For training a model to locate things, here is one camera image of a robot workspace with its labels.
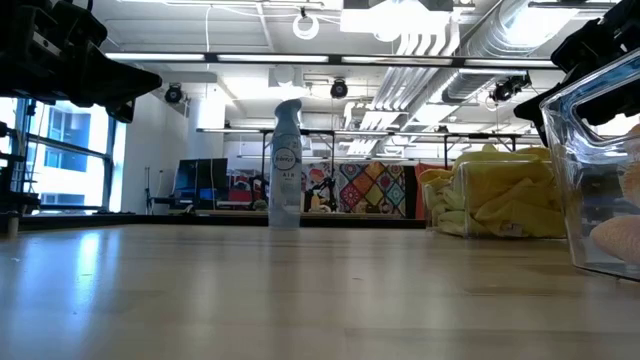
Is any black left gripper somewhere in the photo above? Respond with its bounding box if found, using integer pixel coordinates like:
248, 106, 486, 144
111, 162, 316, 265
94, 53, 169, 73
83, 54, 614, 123
0, 0, 164, 124

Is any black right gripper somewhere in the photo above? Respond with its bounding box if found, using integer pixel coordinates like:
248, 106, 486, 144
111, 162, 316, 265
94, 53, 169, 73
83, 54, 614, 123
513, 0, 640, 147

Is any black ceiling spot lamp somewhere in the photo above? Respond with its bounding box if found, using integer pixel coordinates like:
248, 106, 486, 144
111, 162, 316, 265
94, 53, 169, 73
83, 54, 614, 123
163, 82, 184, 105
329, 77, 350, 100
489, 73, 533, 104

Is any clear plastic basket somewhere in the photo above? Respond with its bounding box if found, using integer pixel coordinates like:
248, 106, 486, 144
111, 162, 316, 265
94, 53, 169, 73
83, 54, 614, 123
423, 159, 569, 240
539, 47, 640, 282

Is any black computer monitor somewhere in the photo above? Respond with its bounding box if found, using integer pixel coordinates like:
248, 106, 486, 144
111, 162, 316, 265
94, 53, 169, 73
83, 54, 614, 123
174, 157, 229, 204

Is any Febreze air freshener spray bottle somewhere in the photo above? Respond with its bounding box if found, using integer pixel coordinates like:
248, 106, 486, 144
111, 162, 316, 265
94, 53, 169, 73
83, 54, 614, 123
267, 98, 304, 230

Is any round white ceiling lamp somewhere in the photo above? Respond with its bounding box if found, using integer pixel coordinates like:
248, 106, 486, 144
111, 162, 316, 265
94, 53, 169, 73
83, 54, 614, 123
292, 12, 321, 41

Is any colourful patchwork quilt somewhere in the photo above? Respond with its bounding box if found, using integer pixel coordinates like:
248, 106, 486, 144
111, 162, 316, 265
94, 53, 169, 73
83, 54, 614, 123
299, 160, 408, 218

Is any silver ventilation duct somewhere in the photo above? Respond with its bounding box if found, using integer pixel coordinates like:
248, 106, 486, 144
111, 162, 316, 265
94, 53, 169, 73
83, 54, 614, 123
442, 0, 581, 104

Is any black aluminium rig frame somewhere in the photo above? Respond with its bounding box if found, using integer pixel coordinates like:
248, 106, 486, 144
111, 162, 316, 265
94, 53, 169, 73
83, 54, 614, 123
19, 213, 427, 232

